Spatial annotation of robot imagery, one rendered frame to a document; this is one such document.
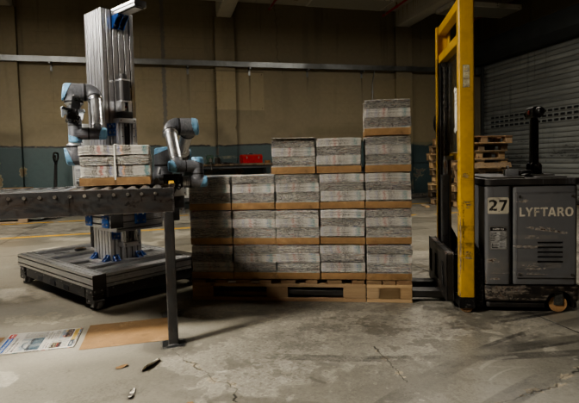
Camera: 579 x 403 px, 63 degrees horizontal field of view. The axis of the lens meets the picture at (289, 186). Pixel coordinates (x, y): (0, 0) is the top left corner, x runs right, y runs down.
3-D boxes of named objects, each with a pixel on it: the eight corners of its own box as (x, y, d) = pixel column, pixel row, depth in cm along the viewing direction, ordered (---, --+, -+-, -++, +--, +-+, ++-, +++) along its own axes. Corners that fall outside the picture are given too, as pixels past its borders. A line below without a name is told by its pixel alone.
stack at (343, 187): (208, 284, 356) (205, 174, 351) (364, 286, 341) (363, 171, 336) (191, 300, 317) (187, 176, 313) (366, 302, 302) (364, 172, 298)
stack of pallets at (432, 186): (480, 201, 981) (479, 138, 974) (514, 204, 891) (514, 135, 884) (425, 204, 938) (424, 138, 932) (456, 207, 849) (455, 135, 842)
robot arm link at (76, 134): (88, 142, 287) (87, 124, 286) (68, 142, 282) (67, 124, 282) (88, 143, 294) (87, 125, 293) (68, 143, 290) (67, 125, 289)
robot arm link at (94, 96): (103, 94, 325) (107, 144, 296) (85, 93, 320) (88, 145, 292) (102, 80, 316) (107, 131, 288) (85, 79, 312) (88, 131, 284)
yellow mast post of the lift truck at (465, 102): (456, 293, 286) (454, -3, 276) (471, 293, 285) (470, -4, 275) (459, 297, 277) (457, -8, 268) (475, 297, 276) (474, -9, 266)
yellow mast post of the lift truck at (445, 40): (436, 268, 351) (434, 28, 342) (449, 268, 350) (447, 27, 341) (438, 270, 342) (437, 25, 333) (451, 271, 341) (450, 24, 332)
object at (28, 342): (83, 328, 267) (83, 326, 267) (73, 347, 239) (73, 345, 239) (9, 336, 258) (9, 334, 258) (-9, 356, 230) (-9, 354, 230)
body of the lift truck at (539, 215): (457, 282, 347) (457, 173, 343) (536, 282, 340) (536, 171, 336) (483, 312, 278) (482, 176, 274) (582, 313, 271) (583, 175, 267)
